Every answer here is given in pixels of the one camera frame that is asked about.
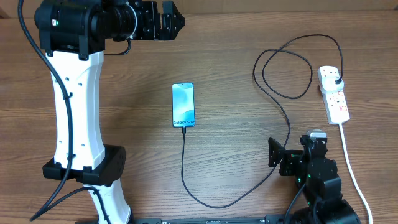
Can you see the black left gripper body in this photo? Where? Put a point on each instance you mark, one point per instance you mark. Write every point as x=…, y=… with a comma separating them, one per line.
x=146, y=29

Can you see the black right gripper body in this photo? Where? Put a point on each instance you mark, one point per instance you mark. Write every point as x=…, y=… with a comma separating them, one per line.
x=290, y=167

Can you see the blue Galaxy smartphone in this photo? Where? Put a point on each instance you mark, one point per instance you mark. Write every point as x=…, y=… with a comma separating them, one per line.
x=183, y=105

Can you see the white power strip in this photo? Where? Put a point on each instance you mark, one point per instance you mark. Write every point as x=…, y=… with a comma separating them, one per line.
x=335, y=103

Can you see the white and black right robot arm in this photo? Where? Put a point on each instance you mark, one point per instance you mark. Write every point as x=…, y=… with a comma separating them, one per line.
x=319, y=198

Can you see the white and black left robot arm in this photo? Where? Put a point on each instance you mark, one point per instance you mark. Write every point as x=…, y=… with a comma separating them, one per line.
x=72, y=40

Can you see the white charger plug adapter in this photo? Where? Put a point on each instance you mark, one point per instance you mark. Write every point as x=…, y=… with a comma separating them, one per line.
x=331, y=85

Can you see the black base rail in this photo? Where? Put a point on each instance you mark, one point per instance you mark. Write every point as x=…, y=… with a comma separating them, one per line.
x=217, y=221

